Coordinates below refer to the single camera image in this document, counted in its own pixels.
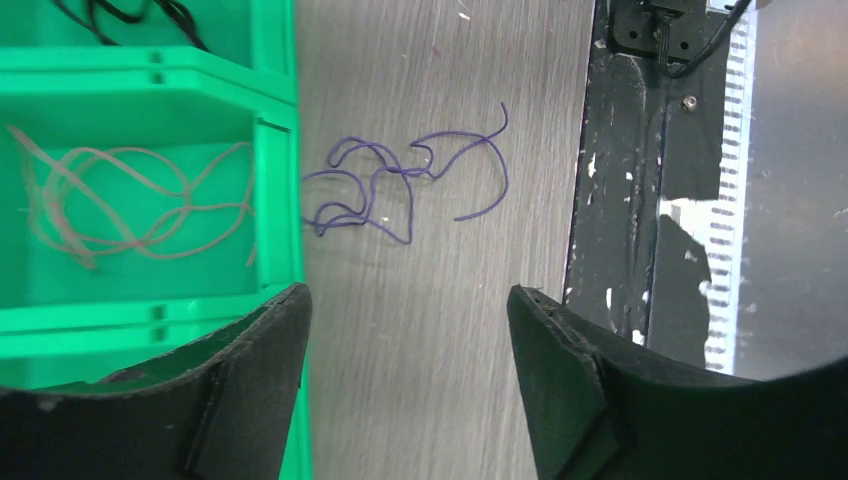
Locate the purple cable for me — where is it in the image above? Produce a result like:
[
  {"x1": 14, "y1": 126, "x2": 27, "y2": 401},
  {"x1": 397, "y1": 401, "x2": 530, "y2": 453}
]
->
[{"x1": 301, "y1": 102, "x2": 511, "y2": 246}]

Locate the pink cable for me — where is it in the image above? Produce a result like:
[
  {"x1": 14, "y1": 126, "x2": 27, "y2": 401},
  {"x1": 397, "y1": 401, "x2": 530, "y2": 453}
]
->
[{"x1": 6, "y1": 124, "x2": 258, "y2": 270}]

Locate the perforated metal rail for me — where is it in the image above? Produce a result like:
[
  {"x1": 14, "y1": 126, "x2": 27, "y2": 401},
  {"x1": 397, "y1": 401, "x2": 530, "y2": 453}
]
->
[{"x1": 704, "y1": 9, "x2": 757, "y2": 375}]

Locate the black cable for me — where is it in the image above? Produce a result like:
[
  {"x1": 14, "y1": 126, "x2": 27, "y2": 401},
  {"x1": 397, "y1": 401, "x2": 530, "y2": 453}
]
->
[{"x1": 52, "y1": 0, "x2": 210, "y2": 53}]

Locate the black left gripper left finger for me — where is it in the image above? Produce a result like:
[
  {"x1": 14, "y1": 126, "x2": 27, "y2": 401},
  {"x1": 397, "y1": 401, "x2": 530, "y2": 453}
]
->
[{"x1": 1, "y1": 283, "x2": 312, "y2": 479}]

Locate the green plastic bin tray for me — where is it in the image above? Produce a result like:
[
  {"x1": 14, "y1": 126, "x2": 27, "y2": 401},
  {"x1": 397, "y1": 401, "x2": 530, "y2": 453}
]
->
[{"x1": 1, "y1": 1, "x2": 313, "y2": 479}]

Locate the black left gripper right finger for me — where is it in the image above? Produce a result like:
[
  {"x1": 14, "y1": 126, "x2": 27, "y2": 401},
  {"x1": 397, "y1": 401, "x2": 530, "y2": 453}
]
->
[{"x1": 507, "y1": 285, "x2": 847, "y2": 479}]

